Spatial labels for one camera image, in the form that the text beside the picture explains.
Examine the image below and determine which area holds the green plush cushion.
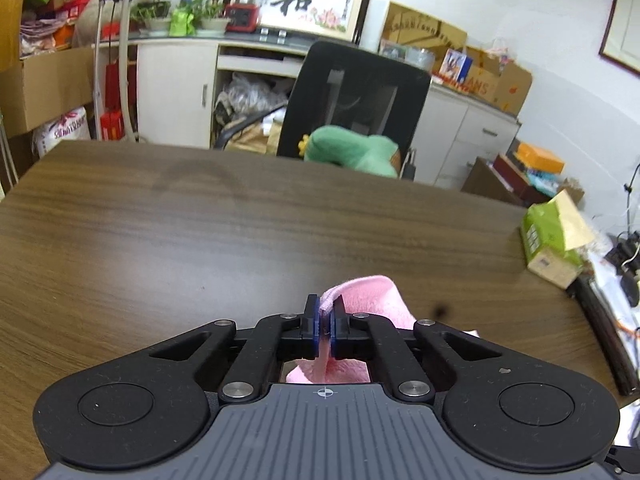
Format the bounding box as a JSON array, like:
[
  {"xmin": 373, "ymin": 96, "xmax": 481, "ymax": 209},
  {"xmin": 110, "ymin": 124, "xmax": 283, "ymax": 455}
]
[{"xmin": 298, "ymin": 125, "xmax": 401, "ymax": 178}]

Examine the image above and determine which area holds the black mesh office chair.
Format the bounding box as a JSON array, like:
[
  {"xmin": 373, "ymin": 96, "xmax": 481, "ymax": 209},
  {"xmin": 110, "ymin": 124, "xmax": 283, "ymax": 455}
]
[{"xmin": 214, "ymin": 40, "xmax": 432, "ymax": 181}]

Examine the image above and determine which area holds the pink fluffy towel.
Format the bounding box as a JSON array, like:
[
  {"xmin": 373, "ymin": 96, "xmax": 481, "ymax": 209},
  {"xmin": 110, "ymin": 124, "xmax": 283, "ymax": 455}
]
[{"xmin": 284, "ymin": 274, "xmax": 482, "ymax": 386}]

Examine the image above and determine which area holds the orange flat box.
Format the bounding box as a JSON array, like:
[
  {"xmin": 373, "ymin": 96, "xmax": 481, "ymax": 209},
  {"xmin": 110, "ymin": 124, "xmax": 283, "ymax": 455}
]
[{"xmin": 515, "ymin": 143, "xmax": 565, "ymax": 174}]

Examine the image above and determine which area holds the brown cardboard box on cabinet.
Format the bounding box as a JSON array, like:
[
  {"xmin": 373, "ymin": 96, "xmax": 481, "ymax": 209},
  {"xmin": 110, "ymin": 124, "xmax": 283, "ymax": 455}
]
[{"xmin": 463, "ymin": 47, "xmax": 533, "ymax": 117}]

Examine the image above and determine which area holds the green tissue box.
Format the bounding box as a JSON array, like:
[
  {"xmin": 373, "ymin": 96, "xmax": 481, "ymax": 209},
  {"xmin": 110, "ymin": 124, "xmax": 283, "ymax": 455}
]
[{"xmin": 521, "ymin": 191, "xmax": 594, "ymax": 290}]

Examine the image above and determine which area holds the potted green plant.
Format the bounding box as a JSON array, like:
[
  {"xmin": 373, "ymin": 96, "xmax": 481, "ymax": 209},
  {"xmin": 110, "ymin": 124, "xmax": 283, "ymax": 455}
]
[{"xmin": 129, "ymin": 0, "xmax": 222, "ymax": 37}]

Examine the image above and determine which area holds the framed calligraphy picture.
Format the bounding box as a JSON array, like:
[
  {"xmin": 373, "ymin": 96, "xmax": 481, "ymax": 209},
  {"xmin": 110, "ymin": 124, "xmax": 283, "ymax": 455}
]
[{"xmin": 222, "ymin": 0, "xmax": 373, "ymax": 46}]

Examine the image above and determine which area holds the white low cabinet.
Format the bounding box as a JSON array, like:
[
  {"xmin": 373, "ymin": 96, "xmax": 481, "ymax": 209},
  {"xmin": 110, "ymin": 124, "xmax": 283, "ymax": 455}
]
[{"xmin": 134, "ymin": 38, "xmax": 521, "ymax": 188}]

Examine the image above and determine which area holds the large cardboard box on floor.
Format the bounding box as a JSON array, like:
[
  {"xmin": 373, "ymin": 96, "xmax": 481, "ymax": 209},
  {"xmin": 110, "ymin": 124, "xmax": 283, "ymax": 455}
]
[{"xmin": 1, "ymin": 47, "xmax": 94, "ymax": 138}]

